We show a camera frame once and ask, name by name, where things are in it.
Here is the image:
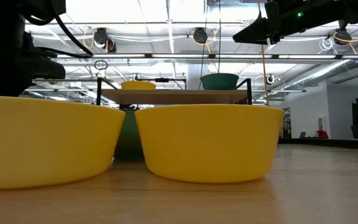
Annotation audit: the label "silver ventilation duct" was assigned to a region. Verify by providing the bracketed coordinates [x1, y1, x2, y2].
[283, 39, 358, 90]

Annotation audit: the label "black aluminium rig frame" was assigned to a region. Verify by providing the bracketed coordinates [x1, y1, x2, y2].
[278, 138, 358, 151]

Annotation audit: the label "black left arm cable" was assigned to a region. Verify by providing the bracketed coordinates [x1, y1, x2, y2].
[23, 12, 94, 60]

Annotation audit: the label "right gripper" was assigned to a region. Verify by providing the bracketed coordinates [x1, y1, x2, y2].
[232, 0, 316, 45]

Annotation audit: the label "teal patterned mini bowl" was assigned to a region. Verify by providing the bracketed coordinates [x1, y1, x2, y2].
[113, 109, 145, 162]
[200, 73, 240, 91]

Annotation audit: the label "yellow plastic mini bowl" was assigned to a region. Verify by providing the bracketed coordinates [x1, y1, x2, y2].
[134, 103, 285, 184]
[121, 80, 157, 91]
[0, 95, 126, 190]

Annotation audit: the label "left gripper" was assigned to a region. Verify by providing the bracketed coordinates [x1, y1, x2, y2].
[0, 30, 34, 98]

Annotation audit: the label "long ceiling light bar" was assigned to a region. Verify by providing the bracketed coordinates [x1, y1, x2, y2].
[51, 53, 358, 60]

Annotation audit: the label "wooden shelf with black legs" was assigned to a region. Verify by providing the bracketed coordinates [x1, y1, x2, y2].
[96, 77, 254, 106]

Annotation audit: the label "yellow hanging cable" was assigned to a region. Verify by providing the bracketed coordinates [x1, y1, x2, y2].
[260, 43, 271, 106]

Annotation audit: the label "black ceiling cable reel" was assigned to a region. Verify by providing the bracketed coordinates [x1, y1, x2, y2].
[193, 27, 209, 45]
[334, 28, 353, 46]
[93, 27, 117, 54]

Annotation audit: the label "distant black metal frame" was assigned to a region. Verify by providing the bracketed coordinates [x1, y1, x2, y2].
[152, 77, 188, 91]

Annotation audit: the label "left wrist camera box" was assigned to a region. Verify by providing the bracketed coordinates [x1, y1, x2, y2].
[26, 49, 67, 80]

